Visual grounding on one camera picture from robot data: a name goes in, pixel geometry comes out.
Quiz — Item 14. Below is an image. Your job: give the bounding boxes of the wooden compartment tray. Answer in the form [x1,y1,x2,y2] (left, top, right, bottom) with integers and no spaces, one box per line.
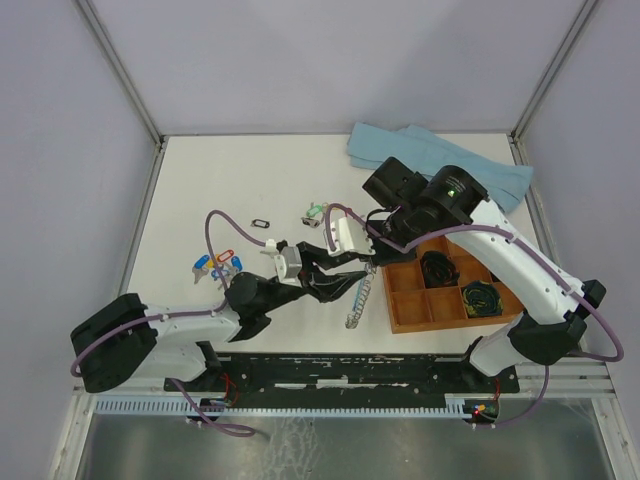
[383,237,523,334]

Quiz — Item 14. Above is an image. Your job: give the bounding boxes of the rolled blue-yellow tie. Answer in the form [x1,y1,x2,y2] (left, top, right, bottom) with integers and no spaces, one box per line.
[461,281,503,318]

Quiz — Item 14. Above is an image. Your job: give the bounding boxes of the rolled orange-dotted tie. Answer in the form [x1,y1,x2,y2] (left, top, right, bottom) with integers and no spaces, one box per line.
[420,251,460,288]

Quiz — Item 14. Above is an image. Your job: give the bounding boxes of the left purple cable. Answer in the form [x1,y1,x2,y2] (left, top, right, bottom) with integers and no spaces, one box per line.
[69,209,276,439]

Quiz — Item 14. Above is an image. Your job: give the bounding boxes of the light blue cloth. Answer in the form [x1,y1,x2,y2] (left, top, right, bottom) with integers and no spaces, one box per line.
[347,123,533,213]

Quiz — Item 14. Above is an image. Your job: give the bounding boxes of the grey cable duct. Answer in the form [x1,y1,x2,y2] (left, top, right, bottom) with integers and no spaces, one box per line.
[94,395,472,420]

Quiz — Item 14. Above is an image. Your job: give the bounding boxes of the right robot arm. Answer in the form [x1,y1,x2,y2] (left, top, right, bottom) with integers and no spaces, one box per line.
[363,158,606,391]

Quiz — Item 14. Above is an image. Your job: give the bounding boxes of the large keyring holder blue handle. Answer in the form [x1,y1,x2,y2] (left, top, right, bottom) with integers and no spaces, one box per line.
[345,263,377,330]

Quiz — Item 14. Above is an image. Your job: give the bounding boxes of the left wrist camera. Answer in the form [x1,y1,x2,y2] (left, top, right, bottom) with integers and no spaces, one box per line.
[261,239,303,287]

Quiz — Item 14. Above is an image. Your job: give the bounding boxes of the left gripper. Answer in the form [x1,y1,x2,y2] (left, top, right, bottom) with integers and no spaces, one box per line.
[260,240,368,313]

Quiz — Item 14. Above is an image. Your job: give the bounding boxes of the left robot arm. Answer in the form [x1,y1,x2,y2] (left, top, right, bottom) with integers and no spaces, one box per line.
[71,242,375,393]

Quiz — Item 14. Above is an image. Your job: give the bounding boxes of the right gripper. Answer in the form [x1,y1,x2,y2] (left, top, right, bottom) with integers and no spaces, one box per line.
[353,205,423,268]

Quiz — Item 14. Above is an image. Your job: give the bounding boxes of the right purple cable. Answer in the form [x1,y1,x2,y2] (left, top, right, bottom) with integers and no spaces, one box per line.
[323,202,625,430]

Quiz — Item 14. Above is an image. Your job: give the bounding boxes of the black tag key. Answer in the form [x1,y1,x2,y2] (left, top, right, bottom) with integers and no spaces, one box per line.
[251,218,270,229]

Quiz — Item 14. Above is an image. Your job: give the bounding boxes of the green yellow tag key bunch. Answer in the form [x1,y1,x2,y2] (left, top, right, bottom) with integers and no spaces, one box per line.
[301,202,329,229]

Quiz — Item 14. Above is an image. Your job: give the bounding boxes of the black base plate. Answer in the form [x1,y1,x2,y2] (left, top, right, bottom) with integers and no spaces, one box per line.
[183,352,520,400]

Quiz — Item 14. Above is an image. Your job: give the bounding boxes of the purple cable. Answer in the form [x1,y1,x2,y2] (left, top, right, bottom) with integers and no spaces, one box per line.
[69,209,276,439]
[323,202,625,430]

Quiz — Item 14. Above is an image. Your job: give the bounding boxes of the coloured tag key bunch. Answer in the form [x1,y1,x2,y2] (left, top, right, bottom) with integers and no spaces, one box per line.
[191,249,243,288]

